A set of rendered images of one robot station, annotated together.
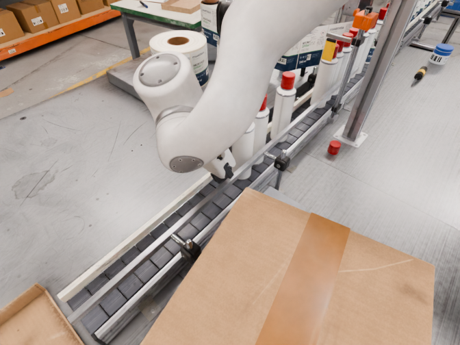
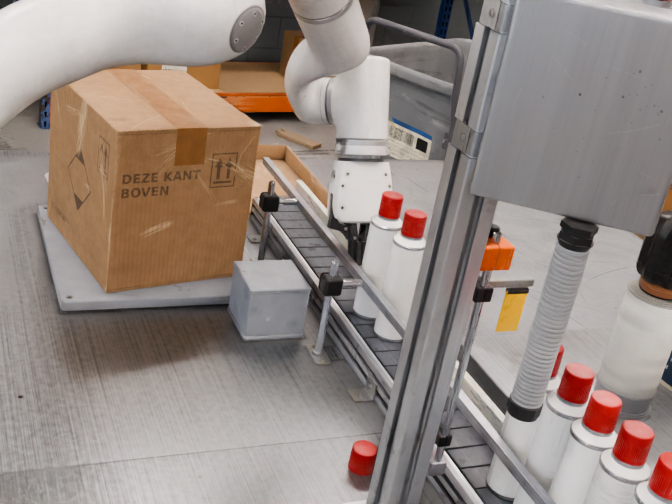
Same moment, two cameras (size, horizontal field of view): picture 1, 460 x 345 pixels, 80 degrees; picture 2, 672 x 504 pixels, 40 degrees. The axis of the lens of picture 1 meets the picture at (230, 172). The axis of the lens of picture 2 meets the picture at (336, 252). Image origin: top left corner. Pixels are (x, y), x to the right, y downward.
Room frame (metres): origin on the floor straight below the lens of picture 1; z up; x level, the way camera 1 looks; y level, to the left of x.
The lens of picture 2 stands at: (0.95, -1.25, 1.58)
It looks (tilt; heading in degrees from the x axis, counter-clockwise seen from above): 25 degrees down; 113
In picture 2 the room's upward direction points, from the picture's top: 10 degrees clockwise
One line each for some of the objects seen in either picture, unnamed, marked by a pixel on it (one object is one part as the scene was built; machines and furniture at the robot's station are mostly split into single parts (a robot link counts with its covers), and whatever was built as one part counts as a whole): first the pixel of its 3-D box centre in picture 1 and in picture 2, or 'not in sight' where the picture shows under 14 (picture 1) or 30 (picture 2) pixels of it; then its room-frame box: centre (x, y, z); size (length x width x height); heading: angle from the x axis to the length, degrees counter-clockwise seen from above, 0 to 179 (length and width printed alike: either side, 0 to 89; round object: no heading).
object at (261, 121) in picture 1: (257, 130); (402, 275); (0.55, -0.07, 0.98); 0.05 x 0.05 x 0.20
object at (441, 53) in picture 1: (441, 54); not in sight; (1.26, -0.97, 0.87); 0.07 x 0.07 x 0.07
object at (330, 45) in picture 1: (328, 50); (512, 309); (0.76, -0.27, 1.09); 0.03 x 0.01 x 0.06; 50
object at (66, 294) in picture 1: (246, 146); (413, 321); (0.58, -0.05, 0.91); 1.07 x 0.01 x 0.02; 140
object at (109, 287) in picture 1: (270, 144); (376, 294); (0.53, -0.10, 0.96); 1.07 x 0.01 x 0.01; 140
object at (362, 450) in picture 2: (334, 147); (363, 457); (0.64, -0.32, 0.85); 0.03 x 0.03 x 0.03
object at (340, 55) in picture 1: (330, 70); (555, 446); (0.86, -0.33, 0.98); 0.05 x 0.05 x 0.20
